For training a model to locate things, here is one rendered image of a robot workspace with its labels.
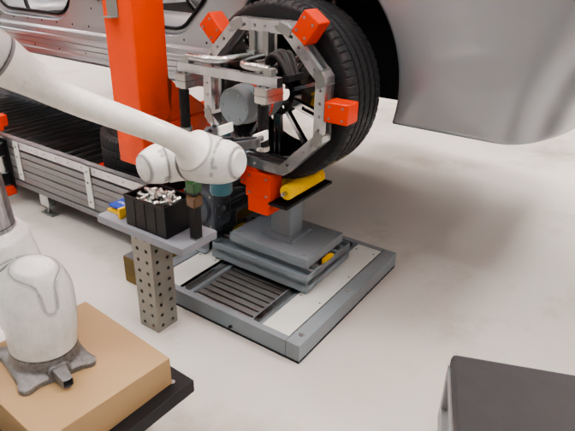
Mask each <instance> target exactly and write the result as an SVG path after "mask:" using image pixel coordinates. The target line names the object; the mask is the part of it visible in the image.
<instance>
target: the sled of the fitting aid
mask: <svg viewBox="0 0 575 431"><path fill-rule="evenodd" d="M260 215H262V214H259V215H257V216H260ZM257 216H255V217H253V218H252V219H254V218H256V217H257ZM252 219H251V220H252ZM251 220H249V221H251ZM249 221H246V222H242V223H240V224H238V225H236V226H235V227H234V229H233V230H231V231H229V232H227V233H225V234H224V235H222V236H221V237H219V238H217V239H215V240H213V241H212V254H213V257H217V258H220V259H222V260H224V261H226V262H229V263H232V264H234V265H237V266H239V267H241V268H243V269H247V270H249V271H252V272H253V273H256V274H258V275H262V276H264V277H266V278H269V279H271V280H274V281H277V282H279V283H282V284H283V285H286V286H290V287H292V288H294V289H296V290H299V291H301V292H304V293H307V292H309V291H310V290H311V289H312V288H313V287H314V286H315V285H316V284H317V283H319V282H320V281H321V280H322V279H323V278H325V277H326V276H327V275H328V274H330V273H331V272H332V271H333V270H334V269H336V268H337V267H338V266H339V265H340V264H342V263H343V262H344V261H345V260H346V259H348V258H349V247H350V243H348V242H346V241H344V240H342V241H341V242H340V244H338V245H337V246H336V247H335V248H333V249H332V250H331V251H329V252H328V253H327V254H325V255H324V256H323V257H321V258H320V259H319V260H318V261H316V262H315V263H313V264H312V265H311V266H310V267H309V268H308V269H303V268H300V267H298V266H295V265H292V264H291V263H286V262H284V261H282V260H279V259H277V258H274V257H271V256H268V255H265V254H263V253H261V252H259V251H255V250H253V249H250V248H247V247H245V246H243V245H239V244H236V243H234V242H232V241H230V232H232V231H234V230H235V229H236V228H238V227H240V226H242V225H244V224H246V223H247V222H249Z"/></svg>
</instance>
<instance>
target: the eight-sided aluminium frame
mask: <svg viewBox="0 0 575 431"><path fill-rule="evenodd" d="M296 23H297V21H292V20H281V19H272V18H264V17H255V16H251V15H249V16H246V15H243V16H235V17H234V18H233V19H232V20H231V21H230V22H229V24H228V25H227V26H226V28H225V29H224V30H223V32H222V33H221V35H220V36H219V37H218V38H217V40H216V41H215V43H214V44H213V45H212V46H211V47H210V48H209V50H208V51H207V52H206V53H205V55H206V56H226V55H227V54H228V52H229V51H230V50H231V49H232V48H233V46H234V45H235V44H236V42H237V41H238V40H239V39H240V37H241V36H242V35H243V34H244V32H245V31H246V30H247V31H249V30H256V32H263V31H266V32H270V33H277V34H283V36H284V37H285V39H286V40H287V41H288V42H289V44H290V45H291V47H292V48H293V50H294V51H295V53H296V54H297V56H298V57H299V59H300V60H301V61H302V62H303V64H304V65H305V67H306V69H307V70H308V71H309V73H310V74H311V76H312V78H313V79H314V80H315V100H314V117H313V135H312V138H311V139H309V140H308V141H307V142H306V143H305V144H304V145H302V146H301V147H300V148H299V149H298V150H296V151H295V152H294V153H293V154H292V155H291V156H290V157H289V158H288V159H287V160H284V159H281V158H277V157H273V156H268V155H265V154H261V153H257V152H254V151H249V150H244V152H245V153H246V165H247V166H249V167H252V168H257V169H261V170H263V171H267V172H271V173H273V174H276V175H282V176H284V175H286V174H289V173H291V172H293V171H294V170H295V169H296V168H298V166H299V165H300V164H302V163H303V162H304V161H305V160H307V159H308V158H309V157H310V156H312V155H313V154H314V153H315V152H316V151H318V150H319V149H320V148H321V147H323V146H324V145H326V144H327V143H328V142H329V141H330V140H331V133H332V131H331V127H332V123H329V122H325V121H324V107H325V102H326V101H329V100H330V99H333V98H334V87H335V75H334V73H333V72H332V70H331V68H330V67H329V66H328V64H327V63H326V61H324V59H323V58H322V56H321V55H320V53H319V52H318V50H317V49H316V47H315V46H314V44H309V45H303V44H302V43H301V42H300V41H299V39H298V38H297V37H296V36H295V35H294V34H293V33H292V30H293V27H294V26H295V24H296ZM203 78H204V101H205V109H204V112H205V118H206V119H207V121H208V123H210V125H211V126H212V125H223V124H226V123H228V121H227V120H226V119H225V118H224V116H223V115H222V111H221V109H220V98H221V95H222V80H221V79H220V78H216V77H210V76H206V75H203Z"/></svg>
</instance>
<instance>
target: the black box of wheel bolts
mask: <svg viewBox="0 0 575 431"><path fill-rule="evenodd" d="M186 195H187V193H186V192H182V191H179V190H176V189H174V188H171V187H168V186H164V185H161V184H147V185H145V186H142V187H139V188H137V189H134V190H132V191H130V192H126V193H124V194H123V197H124V201H125V209H126V216H127V224H129V225H131V226H134V227H137V228H139V229H142V230H144V231H146V232H148V233H152V234H155V235H156V236H159V237H161V238H164V239H169V238H171V237H173V236H175V235H176V234H178V233H181V232H183V231H184V230H186V229H188V228H190V223H189V209H188V207H187V199H186Z"/></svg>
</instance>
